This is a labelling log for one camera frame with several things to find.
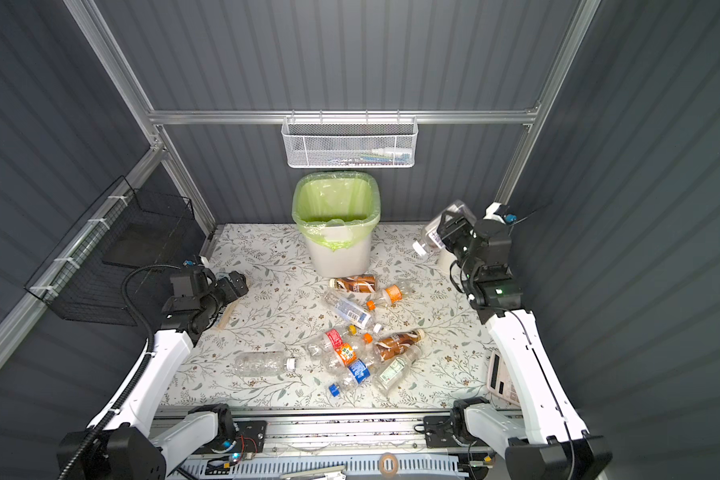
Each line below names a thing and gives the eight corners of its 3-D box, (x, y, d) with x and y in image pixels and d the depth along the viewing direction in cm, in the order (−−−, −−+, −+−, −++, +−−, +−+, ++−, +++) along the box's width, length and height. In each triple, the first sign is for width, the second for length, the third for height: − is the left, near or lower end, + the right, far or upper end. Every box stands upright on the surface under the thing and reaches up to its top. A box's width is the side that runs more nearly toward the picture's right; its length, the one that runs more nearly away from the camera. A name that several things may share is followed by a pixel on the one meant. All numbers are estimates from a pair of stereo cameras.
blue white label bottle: (322, 306, 98) (320, 298, 94) (331, 296, 101) (329, 287, 97) (362, 333, 92) (361, 325, 88) (371, 321, 95) (371, 313, 91)
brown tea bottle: (379, 362, 85) (379, 357, 82) (372, 347, 88) (372, 342, 85) (426, 342, 89) (427, 337, 86) (418, 328, 92) (419, 323, 89)
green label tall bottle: (384, 394, 81) (385, 388, 77) (373, 382, 83) (373, 375, 79) (421, 357, 88) (423, 350, 84) (410, 346, 90) (412, 339, 86)
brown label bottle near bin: (330, 290, 103) (329, 282, 99) (334, 278, 106) (332, 269, 102) (374, 297, 101) (375, 288, 97) (377, 284, 104) (377, 276, 100)
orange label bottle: (345, 366, 84) (344, 363, 82) (335, 351, 87) (334, 347, 85) (358, 358, 86) (357, 354, 83) (348, 343, 88) (347, 339, 86)
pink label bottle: (314, 364, 87) (311, 357, 83) (307, 349, 89) (305, 343, 85) (344, 347, 90) (343, 340, 86) (337, 334, 92) (335, 327, 89)
